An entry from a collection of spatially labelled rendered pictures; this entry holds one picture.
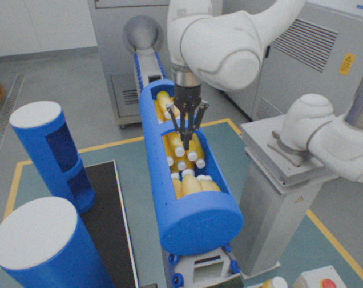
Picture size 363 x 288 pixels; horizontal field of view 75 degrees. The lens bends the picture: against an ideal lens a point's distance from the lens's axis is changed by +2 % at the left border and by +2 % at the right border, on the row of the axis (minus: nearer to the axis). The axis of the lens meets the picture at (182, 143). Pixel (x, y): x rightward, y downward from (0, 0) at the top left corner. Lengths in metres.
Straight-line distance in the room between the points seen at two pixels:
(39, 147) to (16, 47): 4.26
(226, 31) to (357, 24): 1.71
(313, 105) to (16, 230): 1.19
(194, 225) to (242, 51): 0.53
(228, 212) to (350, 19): 1.69
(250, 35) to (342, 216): 2.24
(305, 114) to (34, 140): 1.42
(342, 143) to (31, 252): 1.09
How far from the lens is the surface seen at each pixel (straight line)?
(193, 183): 0.83
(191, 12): 0.56
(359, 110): 0.92
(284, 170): 1.12
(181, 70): 0.61
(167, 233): 0.77
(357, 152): 0.96
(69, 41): 5.63
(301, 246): 2.23
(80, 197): 2.25
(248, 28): 0.47
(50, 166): 1.75
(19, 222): 1.10
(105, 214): 2.09
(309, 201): 1.40
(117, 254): 1.89
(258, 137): 1.25
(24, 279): 1.06
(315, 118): 1.05
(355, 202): 2.74
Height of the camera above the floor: 1.82
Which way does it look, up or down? 41 degrees down
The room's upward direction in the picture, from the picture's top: straight up
